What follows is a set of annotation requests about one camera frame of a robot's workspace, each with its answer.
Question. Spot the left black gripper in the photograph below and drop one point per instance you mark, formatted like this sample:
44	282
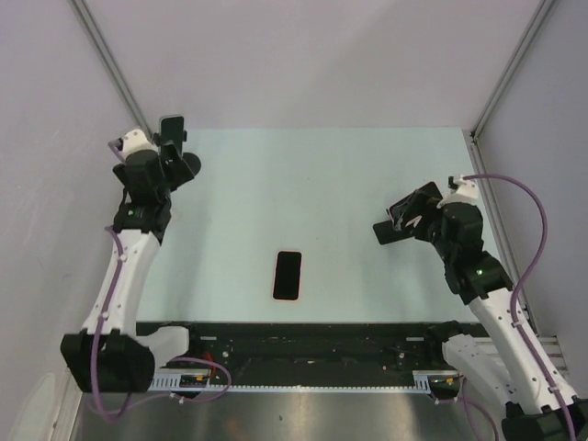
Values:
179	174

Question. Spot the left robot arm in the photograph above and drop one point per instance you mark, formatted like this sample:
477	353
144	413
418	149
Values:
107	355

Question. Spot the black round-base phone stand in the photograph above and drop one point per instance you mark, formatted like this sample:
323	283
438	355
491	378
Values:
177	164

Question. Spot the black square-base phone stand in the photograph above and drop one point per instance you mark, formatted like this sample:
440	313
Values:
387	233

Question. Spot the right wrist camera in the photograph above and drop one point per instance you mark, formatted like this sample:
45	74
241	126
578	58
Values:
461	190

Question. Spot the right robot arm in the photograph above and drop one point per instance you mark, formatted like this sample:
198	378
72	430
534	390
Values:
538	402

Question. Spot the white cable duct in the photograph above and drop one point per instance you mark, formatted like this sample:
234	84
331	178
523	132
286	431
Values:
178	381

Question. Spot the pink case phone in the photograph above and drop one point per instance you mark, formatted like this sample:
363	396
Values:
286	286
414	205

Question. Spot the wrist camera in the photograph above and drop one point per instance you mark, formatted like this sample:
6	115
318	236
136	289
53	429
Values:
132	142
461	190

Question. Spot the grey case phone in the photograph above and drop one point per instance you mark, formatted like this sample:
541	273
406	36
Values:
172	131

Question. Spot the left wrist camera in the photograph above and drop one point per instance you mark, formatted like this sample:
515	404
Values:
132	142

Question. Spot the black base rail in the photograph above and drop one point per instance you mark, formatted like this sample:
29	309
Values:
321	354

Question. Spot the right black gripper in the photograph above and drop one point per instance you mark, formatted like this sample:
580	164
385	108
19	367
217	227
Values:
417	230

